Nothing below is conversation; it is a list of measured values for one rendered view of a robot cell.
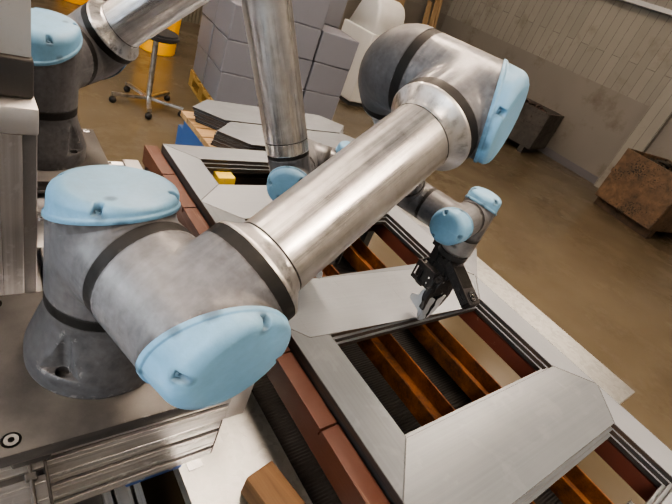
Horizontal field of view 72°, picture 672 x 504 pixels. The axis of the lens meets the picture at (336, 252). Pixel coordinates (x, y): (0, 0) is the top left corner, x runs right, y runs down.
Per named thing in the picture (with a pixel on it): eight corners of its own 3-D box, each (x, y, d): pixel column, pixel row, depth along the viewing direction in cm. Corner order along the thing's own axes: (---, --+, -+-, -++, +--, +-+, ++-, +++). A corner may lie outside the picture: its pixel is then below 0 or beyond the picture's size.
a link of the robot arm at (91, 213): (128, 241, 57) (141, 142, 50) (193, 308, 52) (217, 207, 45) (19, 267, 48) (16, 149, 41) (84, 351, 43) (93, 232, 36)
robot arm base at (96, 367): (33, 416, 46) (33, 349, 41) (15, 312, 55) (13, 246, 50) (182, 379, 55) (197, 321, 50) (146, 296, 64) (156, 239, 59)
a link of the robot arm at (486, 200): (464, 186, 97) (479, 181, 103) (440, 229, 102) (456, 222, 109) (496, 206, 94) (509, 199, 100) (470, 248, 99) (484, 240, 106)
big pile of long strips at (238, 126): (332, 128, 238) (336, 117, 235) (378, 166, 214) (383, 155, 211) (181, 110, 188) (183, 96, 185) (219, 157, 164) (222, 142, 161)
